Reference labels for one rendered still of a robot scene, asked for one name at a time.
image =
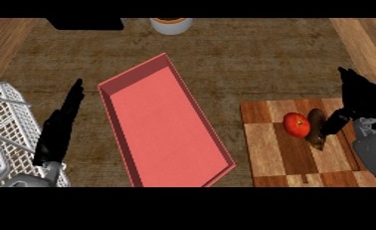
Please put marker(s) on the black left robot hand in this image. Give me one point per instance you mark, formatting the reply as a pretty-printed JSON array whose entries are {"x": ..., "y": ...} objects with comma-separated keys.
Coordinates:
[{"x": 56, "y": 131}]

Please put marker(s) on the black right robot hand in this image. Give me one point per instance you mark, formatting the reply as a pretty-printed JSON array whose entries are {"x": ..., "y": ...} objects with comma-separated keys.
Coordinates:
[{"x": 355, "y": 94}]

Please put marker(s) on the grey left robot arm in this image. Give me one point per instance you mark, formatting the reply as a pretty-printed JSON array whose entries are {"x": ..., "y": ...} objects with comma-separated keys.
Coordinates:
[{"x": 41, "y": 176}]

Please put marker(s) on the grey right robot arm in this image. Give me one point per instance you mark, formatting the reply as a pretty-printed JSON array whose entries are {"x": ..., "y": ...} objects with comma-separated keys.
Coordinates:
[{"x": 366, "y": 144}]

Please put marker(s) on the brown sweet potato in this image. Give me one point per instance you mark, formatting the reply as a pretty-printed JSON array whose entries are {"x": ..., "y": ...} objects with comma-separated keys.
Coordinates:
[{"x": 315, "y": 124}]

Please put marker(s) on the checkered wooden cutting board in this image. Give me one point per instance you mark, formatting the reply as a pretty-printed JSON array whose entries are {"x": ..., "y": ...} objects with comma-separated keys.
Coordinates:
[{"x": 293, "y": 154}]

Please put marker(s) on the red cardboard box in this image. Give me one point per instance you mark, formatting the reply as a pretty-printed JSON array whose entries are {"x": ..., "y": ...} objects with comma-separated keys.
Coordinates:
[{"x": 166, "y": 124}]

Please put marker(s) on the red tomato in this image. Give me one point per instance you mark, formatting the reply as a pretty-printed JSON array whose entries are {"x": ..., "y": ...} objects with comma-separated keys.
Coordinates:
[{"x": 296, "y": 124}]

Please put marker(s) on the black appliance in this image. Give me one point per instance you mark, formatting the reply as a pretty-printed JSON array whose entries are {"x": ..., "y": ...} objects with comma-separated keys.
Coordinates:
[{"x": 85, "y": 23}]

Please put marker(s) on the white cup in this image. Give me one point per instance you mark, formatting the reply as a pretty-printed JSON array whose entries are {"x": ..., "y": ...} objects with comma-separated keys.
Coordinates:
[{"x": 171, "y": 26}]

